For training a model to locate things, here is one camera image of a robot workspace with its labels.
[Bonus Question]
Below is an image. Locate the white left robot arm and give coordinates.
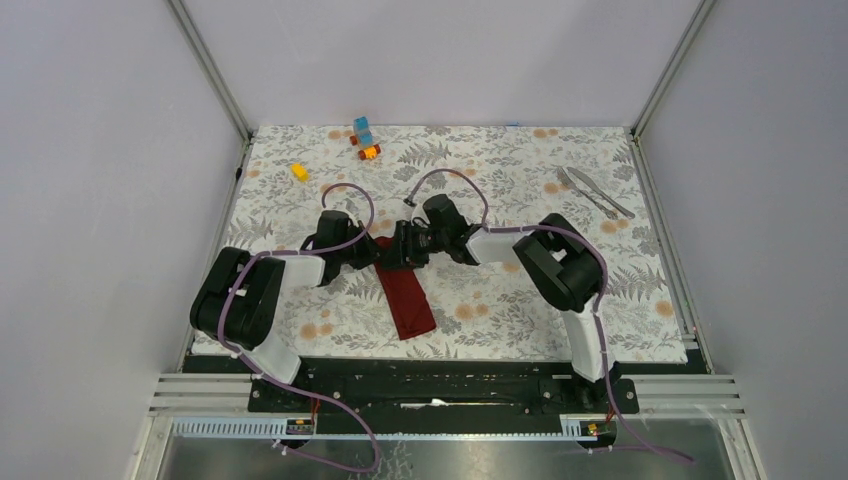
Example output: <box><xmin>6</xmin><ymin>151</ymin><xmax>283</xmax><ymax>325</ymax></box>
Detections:
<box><xmin>189</xmin><ymin>210</ymin><xmax>380</xmax><ymax>411</ymax></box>

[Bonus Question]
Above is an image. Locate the left aluminium frame post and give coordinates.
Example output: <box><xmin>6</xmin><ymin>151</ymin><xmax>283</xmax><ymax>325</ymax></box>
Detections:
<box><xmin>165</xmin><ymin>0</ymin><xmax>253</xmax><ymax>142</ymax></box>

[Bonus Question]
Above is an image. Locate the blue orange toy car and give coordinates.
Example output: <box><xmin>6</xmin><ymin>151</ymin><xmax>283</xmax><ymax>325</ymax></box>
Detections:
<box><xmin>349</xmin><ymin>116</ymin><xmax>381</xmax><ymax>160</ymax></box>

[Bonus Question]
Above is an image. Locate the red cloth napkin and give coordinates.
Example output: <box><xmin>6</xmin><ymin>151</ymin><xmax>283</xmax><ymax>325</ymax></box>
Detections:
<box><xmin>375</xmin><ymin>261</ymin><xmax>437</xmax><ymax>341</ymax></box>

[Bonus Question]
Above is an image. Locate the right aluminium frame post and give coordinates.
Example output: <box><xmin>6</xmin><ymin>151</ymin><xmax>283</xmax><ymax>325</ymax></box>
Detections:
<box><xmin>630</xmin><ymin>0</ymin><xmax>718</xmax><ymax>143</ymax></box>

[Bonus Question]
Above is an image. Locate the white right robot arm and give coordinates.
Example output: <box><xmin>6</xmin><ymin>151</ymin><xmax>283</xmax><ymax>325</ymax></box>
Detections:
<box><xmin>379</xmin><ymin>194</ymin><xmax>614</xmax><ymax>412</ymax></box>

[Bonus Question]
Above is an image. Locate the silver table knife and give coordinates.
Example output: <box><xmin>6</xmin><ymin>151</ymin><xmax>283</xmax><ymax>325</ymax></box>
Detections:
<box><xmin>567</xmin><ymin>167</ymin><xmax>636</xmax><ymax>220</ymax></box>

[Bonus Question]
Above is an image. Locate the yellow toy block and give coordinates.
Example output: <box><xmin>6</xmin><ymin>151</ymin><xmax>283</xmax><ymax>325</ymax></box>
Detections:
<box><xmin>290</xmin><ymin>164</ymin><xmax>310</xmax><ymax>182</ymax></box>

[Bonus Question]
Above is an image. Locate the floral patterned tablecloth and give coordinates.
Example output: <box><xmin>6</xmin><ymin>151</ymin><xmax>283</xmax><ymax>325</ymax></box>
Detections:
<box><xmin>226</xmin><ymin>126</ymin><xmax>686</xmax><ymax>363</ymax></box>

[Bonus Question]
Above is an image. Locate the silver fork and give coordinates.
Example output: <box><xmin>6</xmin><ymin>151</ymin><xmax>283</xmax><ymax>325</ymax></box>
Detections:
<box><xmin>557</xmin><ymin>167</ymin><xmax>618</xmax><ymax>220</ymax></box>

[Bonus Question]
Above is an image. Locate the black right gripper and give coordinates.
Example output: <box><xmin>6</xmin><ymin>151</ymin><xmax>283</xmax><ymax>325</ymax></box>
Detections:
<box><xmin>378</xmin><ymin>220</ymin><xmax>449</xmax><ymax>273</ymax></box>

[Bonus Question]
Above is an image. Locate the slotted cable duct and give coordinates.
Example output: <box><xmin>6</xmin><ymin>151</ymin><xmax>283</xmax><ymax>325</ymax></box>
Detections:
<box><xmin>170</xmin><ymin>415</ymin><xmax>601</xmax><ymax>443</ymax></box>

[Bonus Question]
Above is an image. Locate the aluminium frame post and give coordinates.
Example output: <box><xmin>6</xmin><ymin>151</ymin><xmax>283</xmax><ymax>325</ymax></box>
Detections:
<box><xmin>630</xmin><ymin>0</ymin><xmax>718</xmax><ymax>143</ymax></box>
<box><xmin>165</xmin><ymin>0</ymin><xmax>253</xmax><ymax>142</ymax></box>

